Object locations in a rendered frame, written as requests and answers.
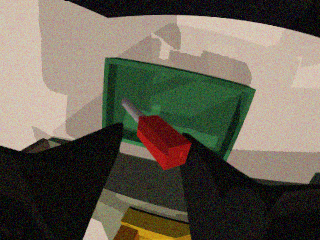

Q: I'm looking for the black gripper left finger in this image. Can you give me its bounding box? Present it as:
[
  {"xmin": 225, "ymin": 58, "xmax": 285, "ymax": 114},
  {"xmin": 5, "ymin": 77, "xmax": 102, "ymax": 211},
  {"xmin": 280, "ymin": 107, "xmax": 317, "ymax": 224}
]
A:
[{"xmin": 0, "ymin": 123, "xmax": 124, "ymax": 240}]

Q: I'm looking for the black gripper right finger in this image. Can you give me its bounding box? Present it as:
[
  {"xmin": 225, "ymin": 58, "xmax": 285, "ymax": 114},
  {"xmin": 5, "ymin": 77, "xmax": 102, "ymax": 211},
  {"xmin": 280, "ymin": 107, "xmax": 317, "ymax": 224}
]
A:
[{"xmin": 180, "ymin": 133, "xmax": 320, "ymax": 240}]

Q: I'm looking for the green tray floor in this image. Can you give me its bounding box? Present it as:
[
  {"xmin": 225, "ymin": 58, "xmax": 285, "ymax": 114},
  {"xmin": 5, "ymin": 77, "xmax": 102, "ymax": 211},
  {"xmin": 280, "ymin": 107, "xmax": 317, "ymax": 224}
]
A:
[{"xmin": 113, "ymin": 65, "xmax": 243, "ymax": 152}]

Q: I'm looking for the red-headed pin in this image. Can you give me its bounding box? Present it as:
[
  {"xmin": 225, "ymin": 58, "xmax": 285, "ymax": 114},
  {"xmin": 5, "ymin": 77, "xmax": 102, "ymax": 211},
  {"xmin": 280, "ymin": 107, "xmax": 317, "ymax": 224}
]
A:
[{"xmin": 121, "ymin": 97, "xmax": 191, "ymax": 171}]

